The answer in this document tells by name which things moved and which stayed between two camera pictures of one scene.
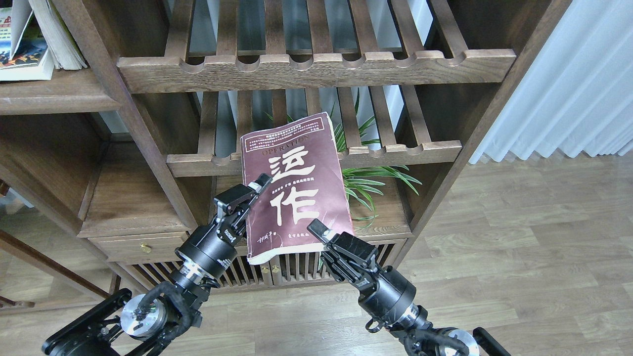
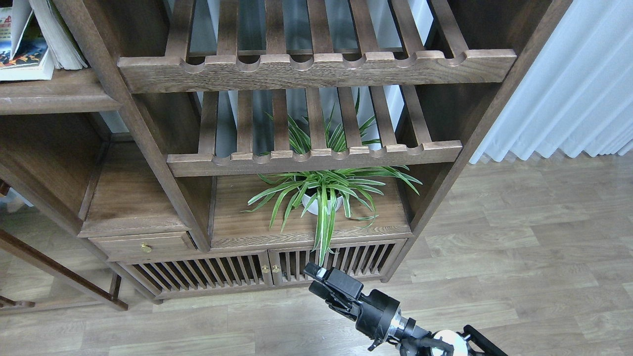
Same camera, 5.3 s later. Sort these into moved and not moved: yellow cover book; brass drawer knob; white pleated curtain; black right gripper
Moved: black right gripper
Not moved: brass drawer knob; white pleated curtain; yellow cover book
